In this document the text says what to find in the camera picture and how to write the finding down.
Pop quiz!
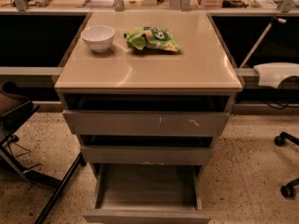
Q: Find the grey bottom drawer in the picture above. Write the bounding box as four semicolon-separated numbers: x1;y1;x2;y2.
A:
83;164;210;224

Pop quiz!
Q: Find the grey drawer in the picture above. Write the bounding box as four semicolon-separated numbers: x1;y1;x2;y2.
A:
63;110;229;136
83;164;210;224
80;146;212;165

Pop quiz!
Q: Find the grey drawer cabinet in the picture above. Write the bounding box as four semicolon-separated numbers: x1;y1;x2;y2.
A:
51;10;245;179

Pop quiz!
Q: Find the grey top drawer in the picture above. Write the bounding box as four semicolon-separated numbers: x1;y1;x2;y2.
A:
63;110;229;136

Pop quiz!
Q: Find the grey middle drawer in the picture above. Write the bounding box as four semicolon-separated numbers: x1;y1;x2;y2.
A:
80;146;212;165

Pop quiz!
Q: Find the green snack bag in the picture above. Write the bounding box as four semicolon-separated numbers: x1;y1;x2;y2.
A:
124;26;180;52

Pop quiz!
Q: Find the white bowl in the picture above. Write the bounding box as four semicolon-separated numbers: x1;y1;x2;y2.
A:
81;25;115;52

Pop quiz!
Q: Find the black chair left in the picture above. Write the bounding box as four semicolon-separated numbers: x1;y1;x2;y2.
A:
0;80;87;224

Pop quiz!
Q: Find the white stick with black tip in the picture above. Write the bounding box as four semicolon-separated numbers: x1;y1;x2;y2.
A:
239;17;287;68

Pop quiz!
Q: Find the black office chair base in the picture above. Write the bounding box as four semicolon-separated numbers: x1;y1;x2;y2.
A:
274;132;299;200

